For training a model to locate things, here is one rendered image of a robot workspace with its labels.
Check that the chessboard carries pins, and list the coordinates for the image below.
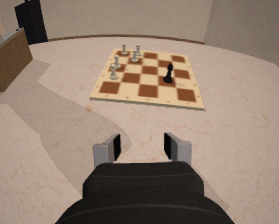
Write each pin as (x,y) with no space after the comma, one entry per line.
(142,82)

